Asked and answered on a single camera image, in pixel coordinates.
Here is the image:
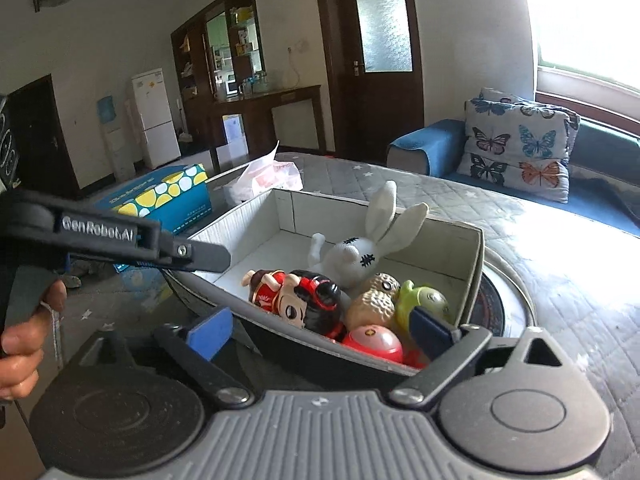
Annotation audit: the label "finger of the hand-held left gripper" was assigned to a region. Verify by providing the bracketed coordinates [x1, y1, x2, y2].
[50, 204, 232, 275]

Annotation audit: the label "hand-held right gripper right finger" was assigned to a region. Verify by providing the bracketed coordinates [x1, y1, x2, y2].
[389, 306, 562, 409]

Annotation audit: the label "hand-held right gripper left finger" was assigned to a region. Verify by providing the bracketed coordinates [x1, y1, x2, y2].
[96, 306, 259, 409]

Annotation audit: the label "green frog toy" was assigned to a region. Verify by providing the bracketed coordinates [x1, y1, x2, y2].
[394, 279, 452, 332]

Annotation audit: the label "grey storage box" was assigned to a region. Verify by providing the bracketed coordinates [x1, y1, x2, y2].
[164, 186, 487, 377]

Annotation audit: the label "grey star quilted desktop cover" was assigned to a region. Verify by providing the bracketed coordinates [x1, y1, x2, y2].
[60, 151, 640, 480]

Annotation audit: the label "person's left hand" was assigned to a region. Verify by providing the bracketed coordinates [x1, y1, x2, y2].
[0, 279, 67, 402]

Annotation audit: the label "red round toy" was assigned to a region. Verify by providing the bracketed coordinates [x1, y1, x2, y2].
[341, 324, 430, 370]

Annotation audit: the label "beige hedgehog toy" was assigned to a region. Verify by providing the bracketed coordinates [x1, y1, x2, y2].
[344, 272, 402, 335]

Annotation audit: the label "blue dotted tissue box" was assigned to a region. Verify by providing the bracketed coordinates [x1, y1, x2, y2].
[94, 162, 214, 235]

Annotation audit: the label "dark brown door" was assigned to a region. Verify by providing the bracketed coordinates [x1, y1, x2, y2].
[7, 73, 82, 202]

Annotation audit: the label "white plastic bag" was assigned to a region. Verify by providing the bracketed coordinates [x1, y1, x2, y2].
[222, 139, 304, 207]

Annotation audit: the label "black-haired doll in red dress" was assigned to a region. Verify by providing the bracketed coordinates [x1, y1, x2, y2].
[242, 268, 352, 345]

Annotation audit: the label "white rabbit plush toy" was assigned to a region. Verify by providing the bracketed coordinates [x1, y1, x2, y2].
[308, 180, 431, 292]

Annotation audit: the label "white water dispenser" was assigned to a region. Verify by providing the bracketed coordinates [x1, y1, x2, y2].
[95, 94, 136, 177]

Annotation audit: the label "white refrigerator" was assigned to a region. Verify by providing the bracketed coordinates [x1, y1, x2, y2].
[130, 66, 182, 171]

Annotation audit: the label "dark wooden cabinet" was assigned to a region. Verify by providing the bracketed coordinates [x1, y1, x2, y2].
[169, 0, 324, 162]

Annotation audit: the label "blue sofa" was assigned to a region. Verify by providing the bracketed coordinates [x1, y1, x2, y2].
[386, 118, 640, 239]

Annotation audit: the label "butterfly print pillows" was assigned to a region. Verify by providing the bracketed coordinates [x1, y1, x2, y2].
[457, 86, 582, 205]

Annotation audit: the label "brown door with glass pane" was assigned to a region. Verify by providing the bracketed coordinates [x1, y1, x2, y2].
[312, 0, 427, 162]

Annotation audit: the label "bright window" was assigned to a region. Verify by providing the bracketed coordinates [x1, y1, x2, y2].
[519, 0, 640, 92]

